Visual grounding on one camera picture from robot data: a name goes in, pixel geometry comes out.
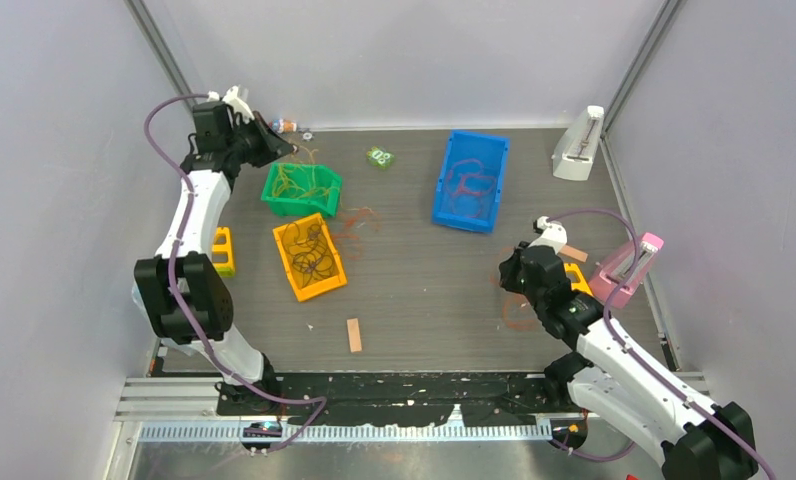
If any orange plastic bin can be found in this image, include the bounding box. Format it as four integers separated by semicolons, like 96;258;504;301
272;213;348;302

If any orange cable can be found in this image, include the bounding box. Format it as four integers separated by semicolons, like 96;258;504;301
331;206;383;262

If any red cable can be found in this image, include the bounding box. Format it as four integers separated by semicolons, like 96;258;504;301
442;156;499;220

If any yellow triangle block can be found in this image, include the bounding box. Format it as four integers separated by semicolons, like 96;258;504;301
211;227;236;277
564;263;593;296

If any yellow cable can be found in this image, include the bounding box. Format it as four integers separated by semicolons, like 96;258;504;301
270;146;336;203

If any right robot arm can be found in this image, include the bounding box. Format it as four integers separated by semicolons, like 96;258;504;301
498;242;761;479

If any white metronome box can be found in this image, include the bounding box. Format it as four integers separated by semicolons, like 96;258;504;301
552;105;605;181

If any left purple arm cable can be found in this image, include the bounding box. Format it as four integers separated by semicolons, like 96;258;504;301
144;93;328;455

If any green plastic bin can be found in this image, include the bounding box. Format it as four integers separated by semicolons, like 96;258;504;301
260;163;343;218

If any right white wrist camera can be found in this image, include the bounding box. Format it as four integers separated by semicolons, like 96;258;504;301
529;216;568;254

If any yellow triangle block left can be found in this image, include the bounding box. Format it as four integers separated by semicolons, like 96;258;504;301
211;227;236;277

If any small pink wooden block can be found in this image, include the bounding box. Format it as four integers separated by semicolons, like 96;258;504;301
559;245;589;262

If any green number tile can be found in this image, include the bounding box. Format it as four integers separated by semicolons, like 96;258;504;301
366;147;395;170

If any coloured cable bundle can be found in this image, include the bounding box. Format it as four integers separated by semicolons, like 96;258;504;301
489;245;545;333

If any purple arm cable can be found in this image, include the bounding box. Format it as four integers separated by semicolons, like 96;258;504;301
144;93;328;455
546;208;777;480

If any small toy figure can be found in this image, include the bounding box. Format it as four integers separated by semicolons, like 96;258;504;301
271;118;299;134

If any pink metronome box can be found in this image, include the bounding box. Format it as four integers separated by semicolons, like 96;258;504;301
588;232;664;309

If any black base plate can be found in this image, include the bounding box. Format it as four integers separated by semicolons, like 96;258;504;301
214;372;585;427

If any blue plastic bin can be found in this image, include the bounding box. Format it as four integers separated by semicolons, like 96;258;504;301
431;130;510;234

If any yellow triangle block right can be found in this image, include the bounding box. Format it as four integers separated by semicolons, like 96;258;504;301
564;263;593;296

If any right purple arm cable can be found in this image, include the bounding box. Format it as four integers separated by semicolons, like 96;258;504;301
546;208;777;480

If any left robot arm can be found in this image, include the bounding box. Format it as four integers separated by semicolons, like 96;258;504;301
134;91;296;414

